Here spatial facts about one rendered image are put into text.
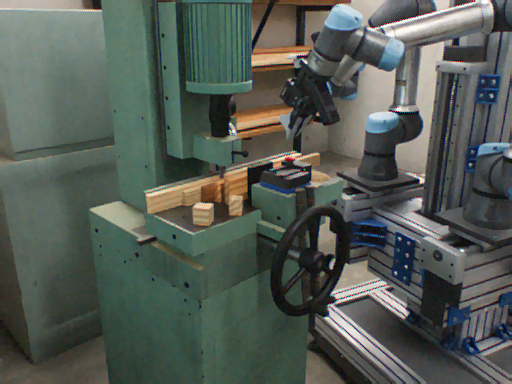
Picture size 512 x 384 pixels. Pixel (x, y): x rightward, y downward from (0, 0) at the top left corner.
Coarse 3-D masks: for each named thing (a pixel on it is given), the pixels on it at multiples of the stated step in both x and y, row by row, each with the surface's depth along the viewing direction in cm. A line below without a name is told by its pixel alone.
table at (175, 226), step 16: (336, 192) 153; (176, 208) 130; (224, 208) 130; (256, 208) 130; (160, 224) 124; (176, 224) 120; (192, 224) 120; (224, 224) 121; (240, 224) 125; (256, 224) 130; (272, 224) 128; (320, 224) 134; (176, 240) 120; (192, 240) 115; (208, 240) 119; (224, 240) 123
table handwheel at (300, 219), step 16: (320, 208) 117; (304, 224) 113; (336, 224) 125; (272, 240) 129; (288, 240) 111; (288, 256) 124; (304, 256) 119; (320, 256) 119; (336, 256) 131; (272, 272) 111; (304, 272) 119; (336, 272) 130; (272, 288) 112; (288, 288) 116; (288, 304) 116; (304, 304) 124; (320, 304) 126
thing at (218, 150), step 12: (204, 132) 141; (192, 144) 140; (204, 144) 136; (216, 144) 132; (228, 144) 132; (240, 144) 135; (204, 156) 137; (216, 156) 133; (228, 156) 133; (240, 156) 136
